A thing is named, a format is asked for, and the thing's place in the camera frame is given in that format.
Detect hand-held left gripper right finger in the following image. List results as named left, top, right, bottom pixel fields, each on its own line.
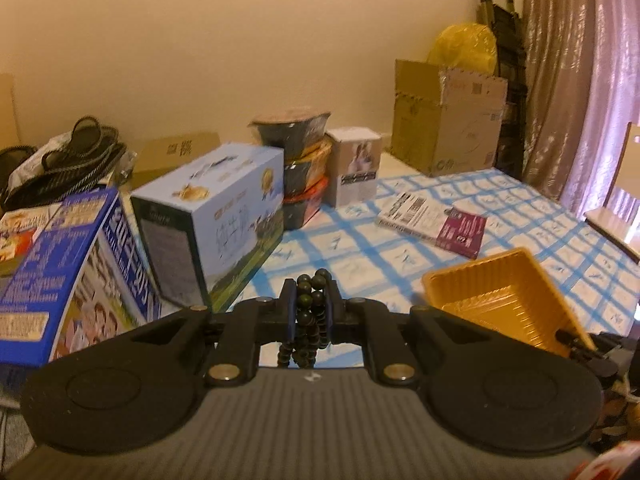
left=324, top=280, right=483, bottom=388

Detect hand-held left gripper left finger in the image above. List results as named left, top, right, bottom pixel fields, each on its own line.
left=130, top=277, right=301, bottom=388

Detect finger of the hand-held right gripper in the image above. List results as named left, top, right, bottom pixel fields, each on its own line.
left=570, top=347, right=620, bottom=377
left=555, top=328, right=598, bottom=357

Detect dark bead bracelet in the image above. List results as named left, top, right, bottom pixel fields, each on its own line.
left=275, top=269, right=333, bottom=370

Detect orange plastic tray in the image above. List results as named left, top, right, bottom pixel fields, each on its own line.
left=422, top=247, right=596, bottom=358

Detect red white patterned cloth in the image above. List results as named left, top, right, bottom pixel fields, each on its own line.
left=575, top=442, right=640, bottom=480

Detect red instant rice bowl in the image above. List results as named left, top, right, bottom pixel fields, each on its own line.
left=282, top=177, right=328, bottom=231

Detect light blue milk carton box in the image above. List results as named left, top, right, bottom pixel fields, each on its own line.
left=131, top=142, right=285, bottom=311

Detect white and maroon book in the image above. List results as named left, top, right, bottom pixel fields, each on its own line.
left=376, top=192, right=488, bottom=260

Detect cream wooden chair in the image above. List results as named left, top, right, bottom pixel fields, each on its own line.
left=585, top=122, right=640, bottom=261

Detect blue checkered tablecloth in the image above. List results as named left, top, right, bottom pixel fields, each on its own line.
left=220, top=167, right=640, bottom=341

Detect orange instant rice bowl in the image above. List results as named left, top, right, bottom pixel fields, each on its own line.
left=282, top=140, right=333, bottom=196

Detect small white product box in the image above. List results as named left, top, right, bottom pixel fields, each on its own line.
left=325, top=127, right=383, bottom=206

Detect black instant rice bowl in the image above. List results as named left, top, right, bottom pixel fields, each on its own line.
left=250, top=107, right=333, bottom=163

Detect flat brown cardboard box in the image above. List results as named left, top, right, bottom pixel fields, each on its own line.
left=132, top=132, right=221, bottom=188

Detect blue cartoon milk carton box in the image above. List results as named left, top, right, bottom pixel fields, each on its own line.
left=0, top=187, right=161, bottom=366

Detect large open cardboard box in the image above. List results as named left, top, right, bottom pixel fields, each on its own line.
left=391, top=59, right=508, bottom=177

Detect patterned beige curtain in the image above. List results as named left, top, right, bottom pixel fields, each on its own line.
left=522, top=0, right=640, bottom=221

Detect black woven bag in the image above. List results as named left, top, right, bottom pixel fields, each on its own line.
left=0, top=117, right=133, bottom=211

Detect black folding ladder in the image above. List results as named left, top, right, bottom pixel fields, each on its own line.
left=480, top=0, right=528, bottom=181

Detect yellow plastic bag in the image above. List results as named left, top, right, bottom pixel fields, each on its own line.
left=432, top=22, right=498, bottom=73

